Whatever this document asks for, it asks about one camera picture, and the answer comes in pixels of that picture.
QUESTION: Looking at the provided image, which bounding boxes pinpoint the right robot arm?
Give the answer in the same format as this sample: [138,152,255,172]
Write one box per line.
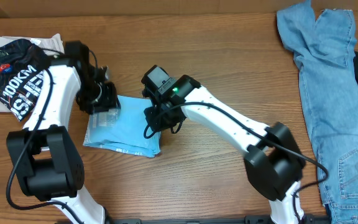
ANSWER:
[141,65,306,223]

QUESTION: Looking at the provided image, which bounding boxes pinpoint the light blue t-shirt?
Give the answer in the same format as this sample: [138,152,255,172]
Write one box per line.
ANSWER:
[83,96,160,158]

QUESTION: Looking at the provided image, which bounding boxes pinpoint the blue denim jeans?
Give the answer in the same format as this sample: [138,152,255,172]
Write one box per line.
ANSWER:
[277,1,358,223]

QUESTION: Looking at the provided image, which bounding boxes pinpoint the black printed t-shirt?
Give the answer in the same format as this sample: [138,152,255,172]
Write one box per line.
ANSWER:
[0,39,50,121]

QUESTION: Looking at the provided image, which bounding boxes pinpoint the beige folded garment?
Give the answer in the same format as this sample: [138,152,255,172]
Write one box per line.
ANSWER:
[0,34,64,113]

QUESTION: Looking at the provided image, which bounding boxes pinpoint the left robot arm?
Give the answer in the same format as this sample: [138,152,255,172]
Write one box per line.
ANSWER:
[6,40,121,223]

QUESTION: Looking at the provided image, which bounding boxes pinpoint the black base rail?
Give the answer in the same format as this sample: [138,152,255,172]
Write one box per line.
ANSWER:
[54,214,332,224]

